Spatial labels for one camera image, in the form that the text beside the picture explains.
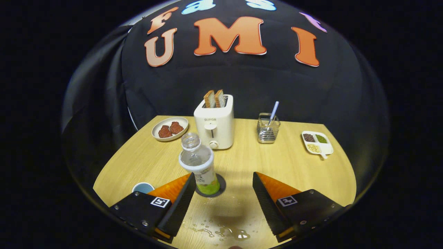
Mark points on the dark round coaster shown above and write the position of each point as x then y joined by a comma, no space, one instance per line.
222,183

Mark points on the cream toaster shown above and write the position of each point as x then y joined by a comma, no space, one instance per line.
221,128

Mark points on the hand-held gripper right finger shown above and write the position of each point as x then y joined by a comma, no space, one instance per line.
268,204

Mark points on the beige oval plate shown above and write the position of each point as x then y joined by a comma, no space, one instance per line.
181,121

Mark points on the wooden table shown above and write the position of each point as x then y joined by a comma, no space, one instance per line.
287,173

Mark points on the white divided dish with beans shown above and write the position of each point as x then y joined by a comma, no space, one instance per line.
327,148

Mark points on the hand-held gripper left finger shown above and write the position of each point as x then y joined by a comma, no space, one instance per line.
180,204

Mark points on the spilled liquid puddle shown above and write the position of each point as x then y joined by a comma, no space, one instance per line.
238,235

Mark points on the toasted bread slice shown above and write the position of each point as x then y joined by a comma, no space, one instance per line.
209,99
219,98

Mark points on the brown meat piece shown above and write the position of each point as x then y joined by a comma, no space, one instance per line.
176,128
164,132

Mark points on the thin metal utensil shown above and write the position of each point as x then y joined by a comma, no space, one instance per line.
274,110

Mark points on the clear juice bottle green label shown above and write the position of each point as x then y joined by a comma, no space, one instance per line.
204,174

